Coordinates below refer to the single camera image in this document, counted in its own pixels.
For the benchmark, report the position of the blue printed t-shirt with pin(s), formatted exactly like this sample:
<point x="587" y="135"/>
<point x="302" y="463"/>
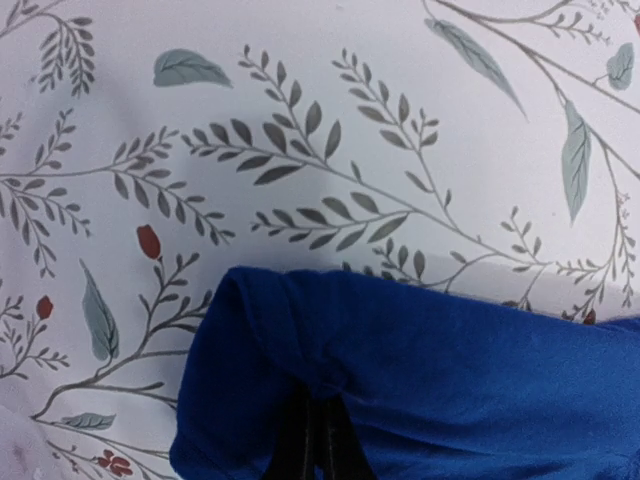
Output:
<point x="437" y="386"/>

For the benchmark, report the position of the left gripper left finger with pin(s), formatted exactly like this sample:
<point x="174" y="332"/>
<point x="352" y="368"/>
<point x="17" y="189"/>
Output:
<point x="294" y="451"/>

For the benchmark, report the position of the floral table mat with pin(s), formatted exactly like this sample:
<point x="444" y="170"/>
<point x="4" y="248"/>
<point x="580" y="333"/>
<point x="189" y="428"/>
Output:
<point x="483" y="149"/>

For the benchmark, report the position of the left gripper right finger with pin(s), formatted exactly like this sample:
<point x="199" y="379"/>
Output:
<point x="341" y="455"/>

